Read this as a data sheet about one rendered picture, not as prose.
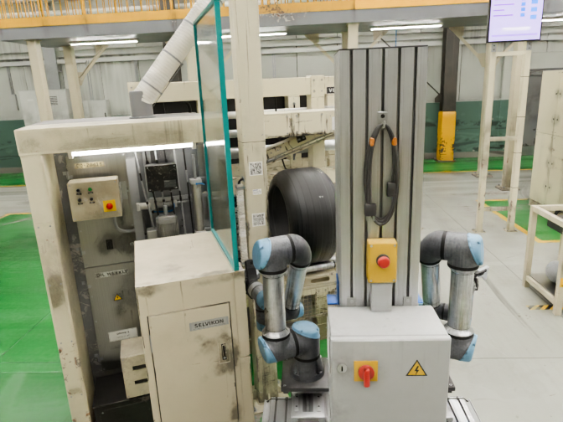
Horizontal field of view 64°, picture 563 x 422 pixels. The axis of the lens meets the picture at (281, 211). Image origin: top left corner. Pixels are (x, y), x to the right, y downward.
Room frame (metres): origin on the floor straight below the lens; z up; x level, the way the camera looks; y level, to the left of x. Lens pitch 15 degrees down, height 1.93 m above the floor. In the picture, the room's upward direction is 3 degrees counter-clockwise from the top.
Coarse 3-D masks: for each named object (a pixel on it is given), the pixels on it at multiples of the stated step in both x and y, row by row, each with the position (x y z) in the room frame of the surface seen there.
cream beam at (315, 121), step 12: (264, 120) 2.72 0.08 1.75; (276, 120) 2.74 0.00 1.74; (288, 120) 2.77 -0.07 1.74; (300, 120) 2.79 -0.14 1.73; (312, 120) 2.81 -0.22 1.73; (324, 120) 2.84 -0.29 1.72; (276, 132) 2.74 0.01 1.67; (288, 132) 2.76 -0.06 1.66; (300, 132) 2.79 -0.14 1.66; (312, 132) 2.81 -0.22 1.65; (324, 132) 2.84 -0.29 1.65
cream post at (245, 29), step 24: (240, 0) 2.43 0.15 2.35; (240, 24) 2.42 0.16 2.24; (240, 48) 2.42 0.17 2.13; (240, 72) 2.42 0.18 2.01; (240, 96) 2.42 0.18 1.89; (240, 120) 2.42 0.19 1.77; (240, 144) 2.46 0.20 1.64; (264, 144) 2.45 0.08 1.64; (240, 168) 2.50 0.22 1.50; (264, 168) 2.45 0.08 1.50; (264, 192) 2.45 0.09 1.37; (264, 360) 2.43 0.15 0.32; (264, 384) 2.43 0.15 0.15
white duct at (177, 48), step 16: (208, 0) 2.66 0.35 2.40; (224, 0) 2.72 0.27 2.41; (192, 16) 2.64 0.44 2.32; (176, 32) 2.63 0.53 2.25; (192, 32) 2.63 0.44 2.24; (176, 48) 2.60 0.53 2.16; (160, 64) 2.58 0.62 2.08; (176, 64) 2.62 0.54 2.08; (144, 80) 2.56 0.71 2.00; (160, 80) 2.57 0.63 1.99; (144, 96) 2.54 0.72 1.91
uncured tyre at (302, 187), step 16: (288, 176) 2.49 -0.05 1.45; (304, 176) 2.48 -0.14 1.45; (320, 176) 2.50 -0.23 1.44; (272, 192) 2.70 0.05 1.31; (288, 192) 2.40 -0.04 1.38; (304, 192) 2.38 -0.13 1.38; (320, 192) 2.40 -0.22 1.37; (272, 208) 2.81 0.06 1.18; (288, 208) 2.37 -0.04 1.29; (304, 208) 2.32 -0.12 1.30; (320, 208) 2.35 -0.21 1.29; (272, 224) 2.73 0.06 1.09; (288, 224) 2.36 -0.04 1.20; (304, 224) 2.30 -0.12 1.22; (320, 224) 2.32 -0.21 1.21; (320, 240) 2.33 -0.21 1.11; (320, 256) 2.39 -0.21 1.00
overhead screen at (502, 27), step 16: (496, 0) 5.52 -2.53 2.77; (512, 0) 5.51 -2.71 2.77; (528, 0) 5.50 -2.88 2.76; (544, 0) 5.49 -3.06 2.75; (496, 16) 5.52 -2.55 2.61; (512, 16) 5.51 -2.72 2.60; (528, 16) 5.50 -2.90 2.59; (496, 32) 5.52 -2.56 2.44; (512, 32) 5.51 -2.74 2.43; (528, 32) 5.50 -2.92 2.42
